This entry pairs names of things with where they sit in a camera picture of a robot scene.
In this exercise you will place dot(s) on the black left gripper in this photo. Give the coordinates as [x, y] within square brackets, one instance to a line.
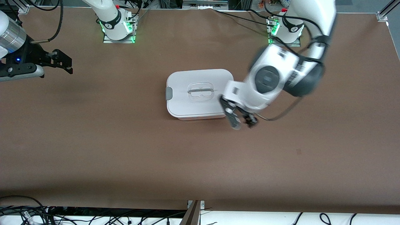
[249, 118]

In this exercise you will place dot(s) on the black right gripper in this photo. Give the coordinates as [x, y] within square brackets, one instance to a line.
[32, 53]

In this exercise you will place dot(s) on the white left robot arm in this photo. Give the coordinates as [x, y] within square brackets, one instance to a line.
[247, 93]

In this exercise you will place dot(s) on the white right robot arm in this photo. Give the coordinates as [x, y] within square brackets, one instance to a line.
[111, 18]

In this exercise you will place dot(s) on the pink translucent plastic box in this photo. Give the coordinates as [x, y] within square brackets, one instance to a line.
[200, 118]

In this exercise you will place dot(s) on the brown table cover sheet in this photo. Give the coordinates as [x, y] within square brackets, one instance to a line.
[200, 162]

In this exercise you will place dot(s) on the colourful small items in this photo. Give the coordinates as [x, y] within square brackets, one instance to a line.
[262, 3]

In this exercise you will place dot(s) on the grey metal device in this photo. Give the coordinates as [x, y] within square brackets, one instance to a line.
[204, 4]

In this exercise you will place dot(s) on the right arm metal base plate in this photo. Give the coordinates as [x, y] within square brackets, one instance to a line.
[118, 41]

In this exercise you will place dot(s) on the aluminium frame corner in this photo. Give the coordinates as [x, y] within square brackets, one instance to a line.
[382, 16]
[22, 8]

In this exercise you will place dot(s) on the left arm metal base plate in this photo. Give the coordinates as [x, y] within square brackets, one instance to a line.
[282, 45]

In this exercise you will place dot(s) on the small metal bracket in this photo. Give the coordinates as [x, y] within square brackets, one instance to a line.
[202, 203]

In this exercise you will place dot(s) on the brown wooden post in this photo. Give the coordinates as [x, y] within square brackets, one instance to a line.
[191, 215]

